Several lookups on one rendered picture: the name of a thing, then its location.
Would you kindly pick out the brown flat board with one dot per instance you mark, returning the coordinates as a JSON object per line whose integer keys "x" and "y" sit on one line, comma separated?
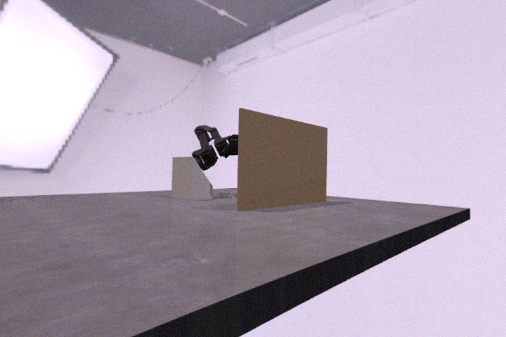
{"x": 281, "y": 162}

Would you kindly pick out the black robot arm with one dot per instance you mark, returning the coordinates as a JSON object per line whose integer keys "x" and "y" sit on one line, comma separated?
{"x": 207, "y": 152}

